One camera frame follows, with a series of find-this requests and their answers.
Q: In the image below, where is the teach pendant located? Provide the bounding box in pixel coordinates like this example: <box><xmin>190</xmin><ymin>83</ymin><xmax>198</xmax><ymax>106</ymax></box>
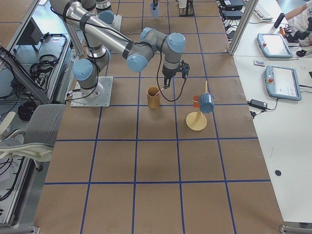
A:
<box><xmin>257</xmin><ymin>33</ymin><xmax>293</xmax><ymax>59</ymax></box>
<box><xmin>265</xmin><ymin>65</ymin><xmax>302</xmax><ymax>101</ymax></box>

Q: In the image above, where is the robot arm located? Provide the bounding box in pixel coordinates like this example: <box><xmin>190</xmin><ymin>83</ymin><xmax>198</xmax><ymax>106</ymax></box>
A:
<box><xmin>50</xmin><ymin>0</ymin><xmax>190</xmax><ymax>88</ymax></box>

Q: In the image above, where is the white mug near rack end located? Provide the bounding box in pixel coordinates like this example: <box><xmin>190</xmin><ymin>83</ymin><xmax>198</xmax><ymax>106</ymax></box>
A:
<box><xmin>176</xmin><ymin>0</ymin><xmax>187</xmax><ymax>9</ymax></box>

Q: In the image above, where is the grey office chair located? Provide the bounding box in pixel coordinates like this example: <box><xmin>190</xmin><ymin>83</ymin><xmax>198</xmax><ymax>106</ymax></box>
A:
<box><xmin>0</xmin><ymin>104</ymin><xmax>65</xmax><ymax>172</ymax></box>

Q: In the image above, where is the aluminium frame post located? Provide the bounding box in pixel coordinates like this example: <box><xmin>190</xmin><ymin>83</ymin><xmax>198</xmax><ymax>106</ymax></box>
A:
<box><xmin>228</xmin><ymin>0</ymin><xmax>258</xmax><ymax>56</ymax></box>

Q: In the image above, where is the upper teach pendant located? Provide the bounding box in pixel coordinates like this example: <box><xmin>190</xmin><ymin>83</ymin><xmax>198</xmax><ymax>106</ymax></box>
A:
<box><xmin>257</xmin><ymin>33</ymin><xmax>293</xmax><ymax>59</ymax></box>

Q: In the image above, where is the lower teach pendant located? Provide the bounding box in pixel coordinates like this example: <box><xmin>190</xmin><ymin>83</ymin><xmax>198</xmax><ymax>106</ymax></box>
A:
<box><xmin>265</xmin><ymin>65</ymin><xmax>302</xmax><ymax>101</ymax></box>

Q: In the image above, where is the black power adapter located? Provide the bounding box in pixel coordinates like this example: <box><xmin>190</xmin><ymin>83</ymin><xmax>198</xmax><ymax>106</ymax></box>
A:
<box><xmin>247</xmin><ymin>99</ymin><xmax>268</xmax><ymax>111</ymax></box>

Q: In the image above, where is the light blue plastic cup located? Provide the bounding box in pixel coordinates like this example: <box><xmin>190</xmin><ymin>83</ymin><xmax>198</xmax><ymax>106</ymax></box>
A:
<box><xmin>149</xmin><ymin>2</ymin><xmax>159</xmax><ymax>18</ymax></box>

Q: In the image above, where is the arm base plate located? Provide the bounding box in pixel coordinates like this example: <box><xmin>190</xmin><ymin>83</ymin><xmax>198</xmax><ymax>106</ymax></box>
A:
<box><xmin>109</xmin><ymin>15</ymin><xmax>122</xmax><ymax>32</ymax></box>
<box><xmin>70</xmin><ymin>76</ymin><xmax>114</xmax><ymax>108</ymax></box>

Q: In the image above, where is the bamboo chopstick holder cup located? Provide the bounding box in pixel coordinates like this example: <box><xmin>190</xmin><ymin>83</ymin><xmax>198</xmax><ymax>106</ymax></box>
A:
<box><xmin>147</xmin><ymin>86</ymin><xmax>160</xmax><ymax>109</ymax></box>

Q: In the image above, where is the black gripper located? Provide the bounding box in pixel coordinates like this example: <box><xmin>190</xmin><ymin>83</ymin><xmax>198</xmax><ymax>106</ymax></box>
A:
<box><xmin>152</xmin><ymin>0</ymin><xmax>190</xmax><ymax>89</ymax></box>

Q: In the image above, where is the orange mug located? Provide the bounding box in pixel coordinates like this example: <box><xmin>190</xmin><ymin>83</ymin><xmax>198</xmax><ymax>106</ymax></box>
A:
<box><xmin>192</xmin><ymin>95</ymin><xmax>199</xmax><ymax>108</ymax></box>

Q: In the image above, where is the blue mug on tree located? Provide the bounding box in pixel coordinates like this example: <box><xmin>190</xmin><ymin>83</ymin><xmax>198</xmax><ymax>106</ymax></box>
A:
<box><xmin>198</xmin><ymin>93</ymin><xmax>214</xmax><ymax>114</ymax></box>

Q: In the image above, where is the black wire mug rack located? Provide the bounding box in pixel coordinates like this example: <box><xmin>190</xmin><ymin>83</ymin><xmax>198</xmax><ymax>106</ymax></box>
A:
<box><xmin>178</xmin><ymin>0</ymin><xmax>195</xmax><ymax>17</ymax></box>

